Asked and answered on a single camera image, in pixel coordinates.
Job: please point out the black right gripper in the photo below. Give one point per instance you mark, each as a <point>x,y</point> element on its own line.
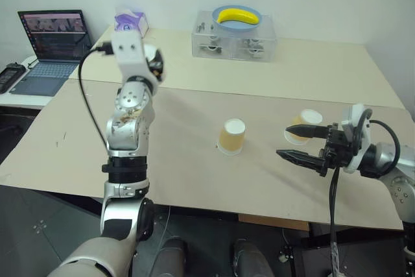
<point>337,147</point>

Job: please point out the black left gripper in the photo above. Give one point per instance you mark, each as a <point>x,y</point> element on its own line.
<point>163,69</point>

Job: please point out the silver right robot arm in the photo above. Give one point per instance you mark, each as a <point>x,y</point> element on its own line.
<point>399,179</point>

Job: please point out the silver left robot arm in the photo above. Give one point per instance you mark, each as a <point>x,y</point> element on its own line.
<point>126,127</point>

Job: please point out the purple white tissue box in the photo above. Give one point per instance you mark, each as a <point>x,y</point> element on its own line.
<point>136,22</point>

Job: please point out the clear acrylic box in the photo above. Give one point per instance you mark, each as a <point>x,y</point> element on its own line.
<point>233,45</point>

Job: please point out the blue plate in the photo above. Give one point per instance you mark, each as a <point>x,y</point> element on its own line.
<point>233,27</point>

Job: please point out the brown board under table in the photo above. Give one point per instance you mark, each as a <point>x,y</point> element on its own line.
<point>275,222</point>

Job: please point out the yellow banana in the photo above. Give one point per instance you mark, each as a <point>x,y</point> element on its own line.
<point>238,16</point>

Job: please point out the open grey laptop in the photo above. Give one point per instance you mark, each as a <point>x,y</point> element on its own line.
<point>55,46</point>

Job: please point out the white side table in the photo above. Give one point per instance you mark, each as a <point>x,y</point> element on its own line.
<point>19,99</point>

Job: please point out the black handheld device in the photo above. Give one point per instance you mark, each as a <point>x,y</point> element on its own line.
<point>9,76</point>

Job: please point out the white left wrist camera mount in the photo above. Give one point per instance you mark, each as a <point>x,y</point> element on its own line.
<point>128,48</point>

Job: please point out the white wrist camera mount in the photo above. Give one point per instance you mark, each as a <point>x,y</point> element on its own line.
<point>351,118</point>
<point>128,48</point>

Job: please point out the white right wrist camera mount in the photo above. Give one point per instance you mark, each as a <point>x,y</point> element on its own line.
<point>351,118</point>

